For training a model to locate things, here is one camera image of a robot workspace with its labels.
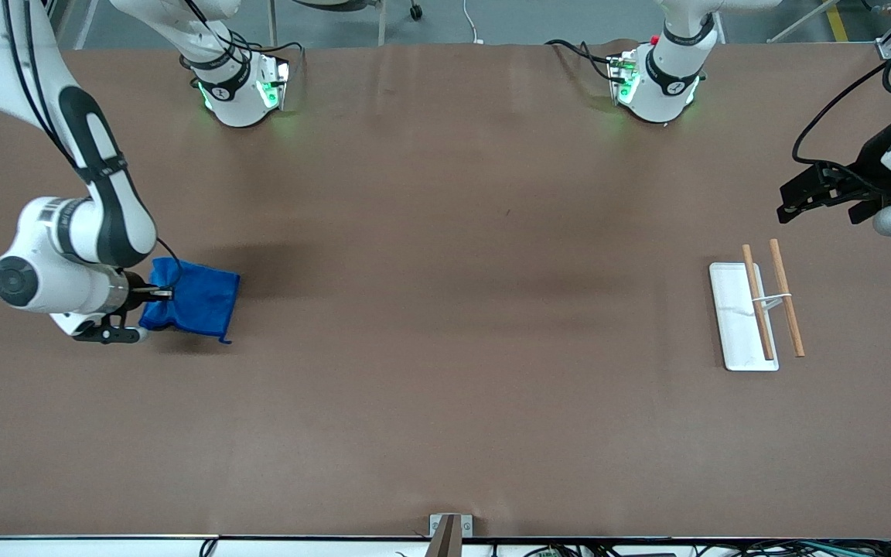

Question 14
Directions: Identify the white rack base tray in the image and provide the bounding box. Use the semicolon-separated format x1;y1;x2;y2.
708;261;780;372

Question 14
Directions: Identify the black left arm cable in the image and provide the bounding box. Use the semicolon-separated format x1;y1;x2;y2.
791;31;891;196

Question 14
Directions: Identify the black left base cable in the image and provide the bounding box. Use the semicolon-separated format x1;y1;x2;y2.
544;39;618;83

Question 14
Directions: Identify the brown camera mount post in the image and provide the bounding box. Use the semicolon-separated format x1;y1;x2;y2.
425;514;463;557

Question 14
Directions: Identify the wooden rack rod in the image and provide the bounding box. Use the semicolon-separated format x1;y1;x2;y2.
742;244;776;362
769;238;807;358

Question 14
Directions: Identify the thin white cable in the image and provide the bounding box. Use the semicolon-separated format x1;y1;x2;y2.
462;0;486;46

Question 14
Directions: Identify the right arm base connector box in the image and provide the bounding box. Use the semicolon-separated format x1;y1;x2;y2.
257;57;292;111

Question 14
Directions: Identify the black base cable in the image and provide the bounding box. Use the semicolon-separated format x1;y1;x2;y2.
244;37;306;78
544;39;618;83

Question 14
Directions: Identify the blue microfibre towel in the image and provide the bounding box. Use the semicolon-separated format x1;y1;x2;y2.
138;258;242;345

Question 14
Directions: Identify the black office chair base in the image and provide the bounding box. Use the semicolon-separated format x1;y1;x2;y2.
291;0;425;22

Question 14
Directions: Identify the black right base cable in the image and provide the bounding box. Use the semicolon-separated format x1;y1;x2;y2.
244;37;306;78

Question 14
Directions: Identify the black cable bundle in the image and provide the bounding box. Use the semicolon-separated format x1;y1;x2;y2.
492;539;891;557

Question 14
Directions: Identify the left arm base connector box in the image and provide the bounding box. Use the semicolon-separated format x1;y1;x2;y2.
607;53;640;106

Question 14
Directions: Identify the silver metal mount bracket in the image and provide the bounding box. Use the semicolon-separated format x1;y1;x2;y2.
429;514;474;539

